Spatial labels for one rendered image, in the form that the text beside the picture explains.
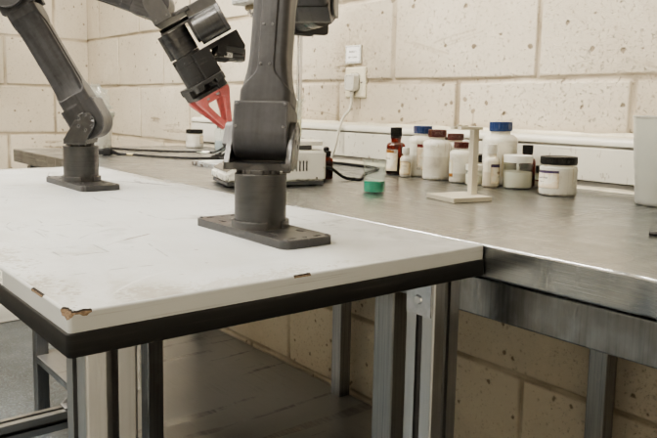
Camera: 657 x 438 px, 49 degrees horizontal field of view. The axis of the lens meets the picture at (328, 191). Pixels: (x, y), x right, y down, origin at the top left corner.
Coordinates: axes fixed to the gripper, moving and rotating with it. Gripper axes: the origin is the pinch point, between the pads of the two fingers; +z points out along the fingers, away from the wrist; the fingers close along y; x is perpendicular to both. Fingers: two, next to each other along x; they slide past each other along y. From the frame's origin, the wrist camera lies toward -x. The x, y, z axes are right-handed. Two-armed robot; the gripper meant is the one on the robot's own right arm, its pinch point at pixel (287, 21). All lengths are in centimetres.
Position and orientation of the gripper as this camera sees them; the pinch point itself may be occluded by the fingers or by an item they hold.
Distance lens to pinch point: 144.5
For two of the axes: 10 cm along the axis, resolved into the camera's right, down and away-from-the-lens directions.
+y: -9.4, 0.2, -3.5
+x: -0.2, 9.9, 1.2
